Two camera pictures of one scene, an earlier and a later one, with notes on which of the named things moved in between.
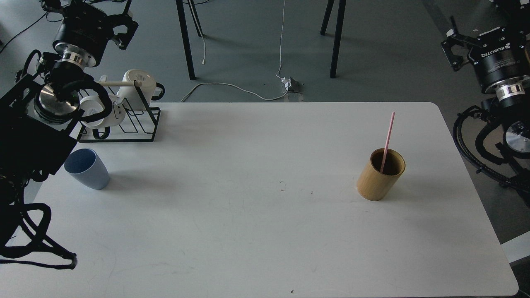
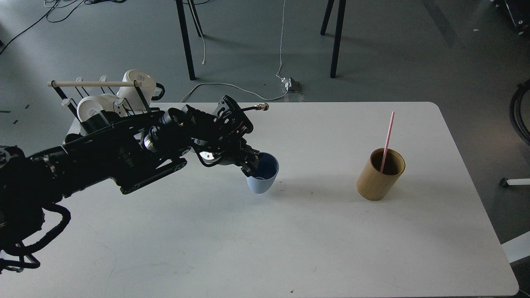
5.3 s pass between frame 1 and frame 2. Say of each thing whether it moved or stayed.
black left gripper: moved
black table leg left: stayed
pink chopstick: stayed
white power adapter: stayed
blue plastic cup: moved
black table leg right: stayed
